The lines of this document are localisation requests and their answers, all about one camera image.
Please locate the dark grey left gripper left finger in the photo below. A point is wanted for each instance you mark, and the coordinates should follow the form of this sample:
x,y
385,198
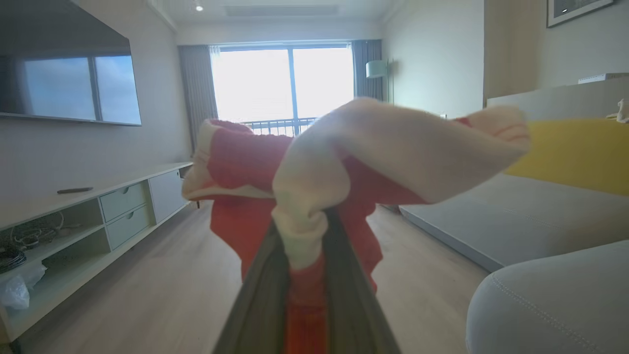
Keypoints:
x,y
255,319

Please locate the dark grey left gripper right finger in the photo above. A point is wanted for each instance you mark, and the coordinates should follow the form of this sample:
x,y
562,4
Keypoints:
x,y
354,319

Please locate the grey curtain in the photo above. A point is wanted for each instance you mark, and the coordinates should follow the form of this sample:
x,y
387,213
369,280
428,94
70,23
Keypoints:
x,y
196,93
367,54

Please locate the dark balcony railing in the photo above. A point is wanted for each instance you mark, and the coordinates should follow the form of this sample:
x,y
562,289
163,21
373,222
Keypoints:
x,y
275,127

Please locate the grey fabric sofa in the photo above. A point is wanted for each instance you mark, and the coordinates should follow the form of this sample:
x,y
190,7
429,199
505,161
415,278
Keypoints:
x,y
516,216

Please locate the clear plastic bag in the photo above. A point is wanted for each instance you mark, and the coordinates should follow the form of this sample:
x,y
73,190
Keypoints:
x,y
17,290

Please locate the dark remote control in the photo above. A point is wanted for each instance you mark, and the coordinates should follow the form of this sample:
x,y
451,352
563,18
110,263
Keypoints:
x,y
74,190

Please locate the long white TV cabinet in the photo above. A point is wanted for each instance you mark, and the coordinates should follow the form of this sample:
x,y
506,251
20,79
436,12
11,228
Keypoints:
x,y
125,201

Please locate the ceiling air vent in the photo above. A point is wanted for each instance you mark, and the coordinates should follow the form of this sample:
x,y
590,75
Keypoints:
x,y
280,10

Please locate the framed wall picture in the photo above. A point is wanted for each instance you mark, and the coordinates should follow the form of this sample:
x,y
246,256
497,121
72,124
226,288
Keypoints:
x,y
575,10

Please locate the yellow cushion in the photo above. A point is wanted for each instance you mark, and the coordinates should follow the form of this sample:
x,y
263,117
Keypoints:
x,y
575,152

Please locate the cream plush toy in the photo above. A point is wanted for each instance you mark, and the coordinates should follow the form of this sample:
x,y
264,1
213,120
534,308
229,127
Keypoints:
x,y
623,110

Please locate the red and white garment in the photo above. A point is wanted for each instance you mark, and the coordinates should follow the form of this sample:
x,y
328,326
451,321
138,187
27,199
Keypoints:
x,y
393,142

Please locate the large wall-mounted television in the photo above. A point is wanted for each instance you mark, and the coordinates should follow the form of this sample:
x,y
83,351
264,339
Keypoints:
x,y
59,73

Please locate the large balcony window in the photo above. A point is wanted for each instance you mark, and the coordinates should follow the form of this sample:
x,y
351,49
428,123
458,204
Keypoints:
x,y
255,83

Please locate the white floor lamp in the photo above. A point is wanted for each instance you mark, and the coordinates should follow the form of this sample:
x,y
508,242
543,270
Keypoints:
x,y
376,69

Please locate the grey fabric ottoman seat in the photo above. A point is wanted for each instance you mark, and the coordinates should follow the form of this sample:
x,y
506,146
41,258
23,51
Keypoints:
x,y
555,305

